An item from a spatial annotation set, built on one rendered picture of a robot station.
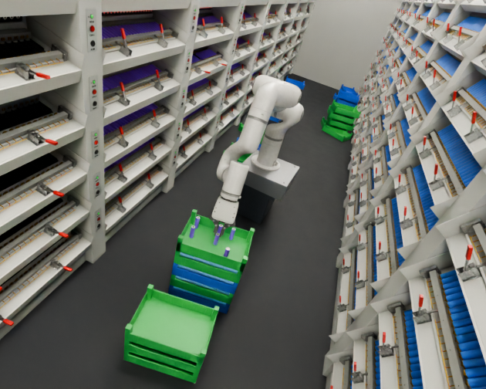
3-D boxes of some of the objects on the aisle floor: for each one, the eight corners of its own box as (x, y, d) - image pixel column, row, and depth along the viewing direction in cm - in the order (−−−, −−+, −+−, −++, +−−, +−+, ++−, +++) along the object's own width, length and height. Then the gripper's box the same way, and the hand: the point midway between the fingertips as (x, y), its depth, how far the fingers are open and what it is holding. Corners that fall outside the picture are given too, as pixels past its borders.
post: (173, 186, 218) (231, -211, 113) (166, 193, 211) (221, -226, 105) (148, 175, 221) (181, -223, 115) (140, 181, 213) (168, -239, 108)
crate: (234, 281, 167) (238, 272, 163) (226, 314, 151) (230, 304, 146) (181, 264, 168) (183, 254, 163) (167, 295, 151) (169, 285, 147)
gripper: (210, 192, 131) (198, 232, 135) (246, 204, 131) (234, 243, 134) (214, 189, 138) (202, 227, 142) (248, 200, 138) (235, 238, 142)
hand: (218, 231), depth 138 cm, fingers closed, pressing on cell
